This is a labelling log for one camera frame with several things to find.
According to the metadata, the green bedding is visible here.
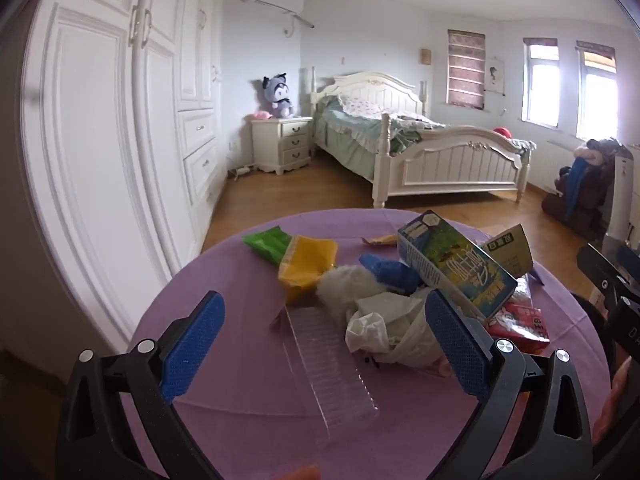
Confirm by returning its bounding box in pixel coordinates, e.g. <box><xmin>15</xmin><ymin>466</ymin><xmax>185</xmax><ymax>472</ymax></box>
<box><xmin>320</xmin><ymin>107</ymin><xmax>451</xmax><ymax>181</ymax></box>

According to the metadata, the blue cloth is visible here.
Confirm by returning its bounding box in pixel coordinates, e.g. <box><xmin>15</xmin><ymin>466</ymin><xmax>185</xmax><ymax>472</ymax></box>
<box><xmin>564</xmin><ymin>155</ymin><xmax>601</xmax><ymax>223</ymax></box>

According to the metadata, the blue packet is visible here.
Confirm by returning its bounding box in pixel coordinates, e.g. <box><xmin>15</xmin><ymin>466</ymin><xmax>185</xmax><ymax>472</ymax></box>
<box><xmin>359</xmin><ymin>252</ymin><xmax>421</xmax><ymax>295</ymax></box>

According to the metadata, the white upright appliance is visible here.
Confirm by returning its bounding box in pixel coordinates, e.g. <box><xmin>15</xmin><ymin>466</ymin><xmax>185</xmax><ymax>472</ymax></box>
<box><xmin>602</xmin><ymin>152</ymin><xmax>640</xmax><ymax>261</ymax></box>

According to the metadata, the floral pillow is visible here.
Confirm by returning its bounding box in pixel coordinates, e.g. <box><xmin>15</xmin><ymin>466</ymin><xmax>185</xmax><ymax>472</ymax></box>
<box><xmin>337</xmin><ymin>94</ymin><xmax>383</xmax><ymax>117</ymax></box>

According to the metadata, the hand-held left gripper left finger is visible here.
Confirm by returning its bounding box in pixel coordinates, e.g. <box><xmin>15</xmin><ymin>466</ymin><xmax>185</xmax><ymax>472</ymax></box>
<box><xmin>56</xmin><ymin>290</ymin><xmax>226</xmax><ymax>480</ymax></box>

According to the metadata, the narrow window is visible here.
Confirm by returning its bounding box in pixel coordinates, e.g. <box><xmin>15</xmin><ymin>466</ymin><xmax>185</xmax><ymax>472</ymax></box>
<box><xmin>521</xmin><ymin>37</ymin><xmax>560</xmax><ymax>128</ymax></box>

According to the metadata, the dark armchair with clothes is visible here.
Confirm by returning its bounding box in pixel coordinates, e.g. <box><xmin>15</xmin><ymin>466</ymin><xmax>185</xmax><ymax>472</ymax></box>
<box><xmin>541</xmin><ymin>137</ymin><xmax>621</xmax><ymax>233</ymax></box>

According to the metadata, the purple plush toy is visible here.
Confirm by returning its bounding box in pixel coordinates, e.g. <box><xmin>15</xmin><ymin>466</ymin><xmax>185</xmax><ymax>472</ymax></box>
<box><xmin>256</xmin><ymin>72</ymin><xmax>296</xmax><ymax>120</ymax></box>

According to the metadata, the white green paper box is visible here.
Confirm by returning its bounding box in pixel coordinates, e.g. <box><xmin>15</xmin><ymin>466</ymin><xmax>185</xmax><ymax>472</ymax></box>
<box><xmin>480</xmin><ymin>224</ymin><xmax>534</xmax><ymax>281</ymax></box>

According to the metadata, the yellow packet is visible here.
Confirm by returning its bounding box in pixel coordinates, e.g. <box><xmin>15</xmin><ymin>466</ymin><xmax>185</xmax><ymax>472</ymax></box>
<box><xmin>278</xmin><ymin>236</ymin><xmax>338</xmax><ymax>307</ymax></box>

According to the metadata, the wide window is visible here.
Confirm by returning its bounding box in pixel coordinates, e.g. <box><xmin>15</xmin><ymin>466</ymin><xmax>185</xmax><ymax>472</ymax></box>
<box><xmin>575</xmin><ymin>40</ymin><xmax>618</xmax><ymax>141</ymax></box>

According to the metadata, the blue green carton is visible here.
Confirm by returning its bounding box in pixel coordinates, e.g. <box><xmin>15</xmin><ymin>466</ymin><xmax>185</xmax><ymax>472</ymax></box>
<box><xmin>397</xmin><ymin>210</ymin><xmax>518</xmax><ymax>321</ymax></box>

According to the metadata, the wall poster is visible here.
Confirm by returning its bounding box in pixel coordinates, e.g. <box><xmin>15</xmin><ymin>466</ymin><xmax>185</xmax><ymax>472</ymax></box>
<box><xmin>486</xmin><ymin>57</ymin><xmax>505</xmax><ymax>95</ymax></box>

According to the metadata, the crumpled white tissue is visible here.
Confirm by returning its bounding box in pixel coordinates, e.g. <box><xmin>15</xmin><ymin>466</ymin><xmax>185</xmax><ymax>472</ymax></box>
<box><xmin>355</xmin><ymin>294</ymin><xmax>426</xmax><ymax>322</ymax></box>

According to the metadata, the cream wooden bed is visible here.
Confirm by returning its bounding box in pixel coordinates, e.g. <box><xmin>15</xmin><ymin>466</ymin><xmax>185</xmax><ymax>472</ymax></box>
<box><xmin>310</xmin><ymin>67</ymin><xmax>533</xmax><ymax>209</ymax></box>

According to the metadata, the white radiator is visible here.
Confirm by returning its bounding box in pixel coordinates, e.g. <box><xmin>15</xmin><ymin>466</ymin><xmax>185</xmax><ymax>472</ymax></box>
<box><xmin>527</xmin><ymin>139</ymin><xmax>576</xmax><ymax>193</ymax></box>

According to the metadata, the red white packet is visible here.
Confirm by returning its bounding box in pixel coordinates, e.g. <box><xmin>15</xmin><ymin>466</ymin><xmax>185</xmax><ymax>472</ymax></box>
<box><xmin>482</xmin><ymin>302</ymin><xmax>551</xmax><ymax>356</ymax></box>

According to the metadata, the cream nightstand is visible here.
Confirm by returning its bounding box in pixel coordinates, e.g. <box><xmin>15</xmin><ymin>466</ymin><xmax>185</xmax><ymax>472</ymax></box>
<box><xmin>250</xmin><ymin>116</ymin><xmax>314</xmax><ymax>176</ymax></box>

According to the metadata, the striped window blind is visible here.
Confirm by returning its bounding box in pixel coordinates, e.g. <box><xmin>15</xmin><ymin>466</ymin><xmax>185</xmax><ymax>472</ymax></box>
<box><xmin>446</xmin><ymin>29</ymin><xmax>487</xmax><ymax>110</ymax></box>

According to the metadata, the white plastic bag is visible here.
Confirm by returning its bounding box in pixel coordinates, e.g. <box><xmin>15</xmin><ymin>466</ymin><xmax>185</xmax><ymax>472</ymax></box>
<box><xmin>345</xmin><ymin>305</ymin><xmax>451</xmax><ymax>368</ymax></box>

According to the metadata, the white wardrobe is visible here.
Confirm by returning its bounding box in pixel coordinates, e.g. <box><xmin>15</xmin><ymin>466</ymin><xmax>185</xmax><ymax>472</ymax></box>
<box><xmin>20</xmin><ymin>0</ymin><xmax>226</xmax><ymax>361</ymax></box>

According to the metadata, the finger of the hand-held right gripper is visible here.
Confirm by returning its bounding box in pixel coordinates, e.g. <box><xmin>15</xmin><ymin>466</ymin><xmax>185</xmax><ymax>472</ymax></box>
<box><xmin>576</xmin><ymin>244</ymin><xmax>621</xmax><ymax>307</ymax></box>

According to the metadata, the green wrapper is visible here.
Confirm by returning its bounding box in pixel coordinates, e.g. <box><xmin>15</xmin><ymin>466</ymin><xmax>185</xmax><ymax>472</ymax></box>
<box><xmin>242</xmin><ymin>226</ymin><xmax>292</xmax><ymax>263</ymax></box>

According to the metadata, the white fluffy ball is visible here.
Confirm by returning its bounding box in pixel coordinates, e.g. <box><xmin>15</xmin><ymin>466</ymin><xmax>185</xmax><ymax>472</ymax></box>
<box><xmin>317</xmin><ymin>266</ymin><xmax>381</xmax><ymax>318</ymax></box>

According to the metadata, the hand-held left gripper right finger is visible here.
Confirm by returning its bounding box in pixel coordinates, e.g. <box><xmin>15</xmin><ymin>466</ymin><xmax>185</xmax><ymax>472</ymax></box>
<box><xmin>424</xmin><ymin>287</ymin><xmax>593</xmax><ymax>480</ymax></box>

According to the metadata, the clear plastic tray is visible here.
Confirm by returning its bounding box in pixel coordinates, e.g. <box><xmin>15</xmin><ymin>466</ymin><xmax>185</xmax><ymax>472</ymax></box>
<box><xmin>272</xmin><ymin>305</ymin><xmax>379</xmax><ymax>443</ymax></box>

